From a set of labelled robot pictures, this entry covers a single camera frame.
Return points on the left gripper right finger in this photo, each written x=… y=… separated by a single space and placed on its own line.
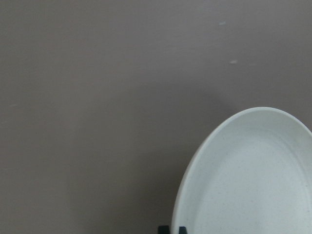
x=182 y=230

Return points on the white round plate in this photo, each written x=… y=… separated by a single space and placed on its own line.
x=251 y=175

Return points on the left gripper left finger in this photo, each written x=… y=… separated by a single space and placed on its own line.
x=165 y=229

